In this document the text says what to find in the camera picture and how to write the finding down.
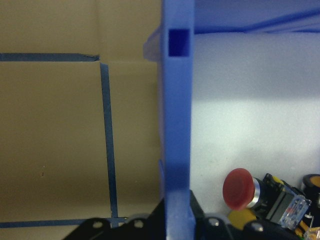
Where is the orange capped push button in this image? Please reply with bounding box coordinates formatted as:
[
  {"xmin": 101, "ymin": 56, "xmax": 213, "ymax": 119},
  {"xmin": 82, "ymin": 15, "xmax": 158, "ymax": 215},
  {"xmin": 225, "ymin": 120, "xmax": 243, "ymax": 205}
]
[{"xmin": 301, "ymin": 173, "xmax": 320, "ymax": 201}]

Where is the yellow push button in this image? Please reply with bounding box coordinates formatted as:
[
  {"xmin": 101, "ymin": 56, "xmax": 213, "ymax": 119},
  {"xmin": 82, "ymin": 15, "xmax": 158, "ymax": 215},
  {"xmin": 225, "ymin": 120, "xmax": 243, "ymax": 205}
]
[{"xmin": 228, "ymin": 208, "xmax": 257, "ymax": 230}]

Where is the blue switch storage bin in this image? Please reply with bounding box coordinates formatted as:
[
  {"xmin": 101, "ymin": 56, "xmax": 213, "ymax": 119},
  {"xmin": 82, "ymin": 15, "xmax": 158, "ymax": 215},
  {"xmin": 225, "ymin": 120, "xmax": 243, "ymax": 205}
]
[{"xmin": 142, "ymin": 0, "xmax": 320, "ymax": 240}]

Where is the red mushroom push button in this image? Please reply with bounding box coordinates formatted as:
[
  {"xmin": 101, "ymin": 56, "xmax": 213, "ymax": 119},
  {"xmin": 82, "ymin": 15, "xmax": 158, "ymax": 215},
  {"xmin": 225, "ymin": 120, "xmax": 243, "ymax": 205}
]
[{"xmin": 222, "ymin": 167, "xmax": 312, "ymax": 230}]

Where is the black contact block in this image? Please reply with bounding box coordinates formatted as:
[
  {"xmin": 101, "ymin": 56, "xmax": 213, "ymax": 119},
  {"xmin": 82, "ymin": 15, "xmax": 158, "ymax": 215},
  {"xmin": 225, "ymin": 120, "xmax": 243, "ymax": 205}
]
[{"xmin": 296, "ymin": 207, "xmax": 320, "ymax": 240}]

